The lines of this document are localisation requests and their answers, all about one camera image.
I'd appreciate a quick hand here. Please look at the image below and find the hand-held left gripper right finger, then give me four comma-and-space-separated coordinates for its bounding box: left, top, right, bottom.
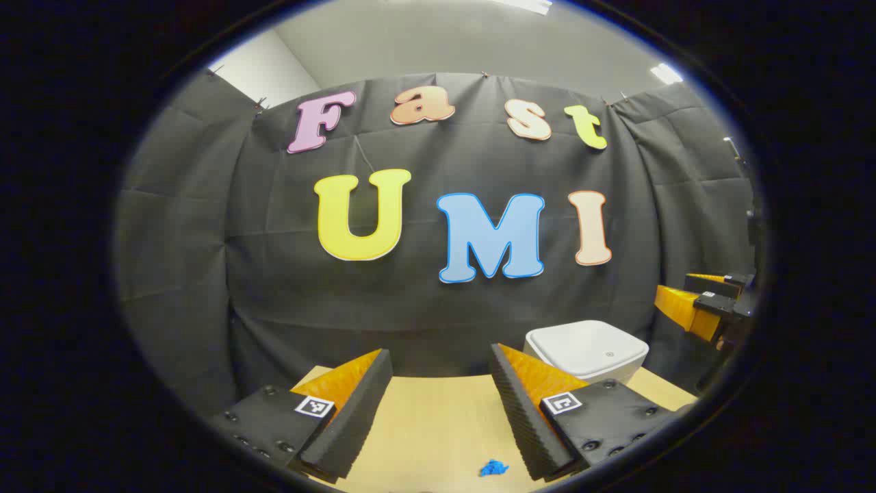
489, 342, 685, 483

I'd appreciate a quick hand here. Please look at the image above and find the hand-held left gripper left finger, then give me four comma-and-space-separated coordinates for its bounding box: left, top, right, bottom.
211, 348, 394, 484

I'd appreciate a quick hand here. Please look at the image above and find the white desktop garbage bin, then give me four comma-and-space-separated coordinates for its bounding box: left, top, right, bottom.
524, 320, 649, 385

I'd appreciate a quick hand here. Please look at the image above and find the light wooden desktop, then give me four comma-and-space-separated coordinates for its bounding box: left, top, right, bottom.
291, 365, 699, 493

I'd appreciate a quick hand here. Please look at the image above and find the black backdrop cloth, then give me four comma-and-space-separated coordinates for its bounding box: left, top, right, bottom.
115, 68, 757, 418

